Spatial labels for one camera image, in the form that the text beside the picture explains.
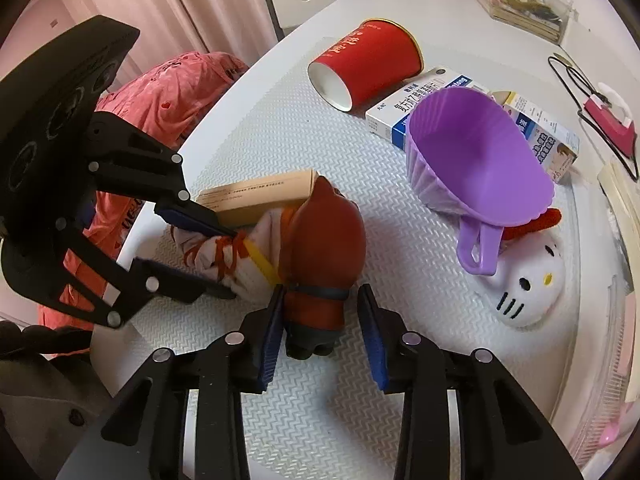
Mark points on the pink curtain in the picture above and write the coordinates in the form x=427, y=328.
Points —
x=170, y=27

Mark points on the pink mini iron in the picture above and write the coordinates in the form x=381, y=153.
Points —
x=613, y=115

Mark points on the hello kitty plush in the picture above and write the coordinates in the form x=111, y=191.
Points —
x=530, y=273

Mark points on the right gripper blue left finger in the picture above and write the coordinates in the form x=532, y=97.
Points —
x=270, y=336

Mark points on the clear organizer box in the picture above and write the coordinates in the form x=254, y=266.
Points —
x=547, y=19

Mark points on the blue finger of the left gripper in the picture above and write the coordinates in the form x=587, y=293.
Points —
x=192, y=217
x=161, y=280

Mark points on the small white medicine box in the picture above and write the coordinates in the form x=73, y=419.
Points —
x=554, y=146

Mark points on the white woven placemat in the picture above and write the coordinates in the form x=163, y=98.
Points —
x=462, y=395

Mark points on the purple silicone cup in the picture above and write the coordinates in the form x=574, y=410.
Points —
x=466, y=157

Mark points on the open book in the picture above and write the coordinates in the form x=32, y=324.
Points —
x=623, y=196

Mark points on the tan cardboard box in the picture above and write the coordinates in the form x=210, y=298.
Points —
x=243, y=203

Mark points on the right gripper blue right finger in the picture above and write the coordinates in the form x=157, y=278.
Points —
x=371, y=318

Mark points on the red figurine doll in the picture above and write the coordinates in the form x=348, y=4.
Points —
x=316, y=251

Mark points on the red paper cup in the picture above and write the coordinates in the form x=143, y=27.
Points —
x=376, y=56

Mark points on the red bed cover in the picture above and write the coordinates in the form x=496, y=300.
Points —
x=167, y=103

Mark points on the blue white medicine box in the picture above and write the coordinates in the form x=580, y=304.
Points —
x=388, y=118

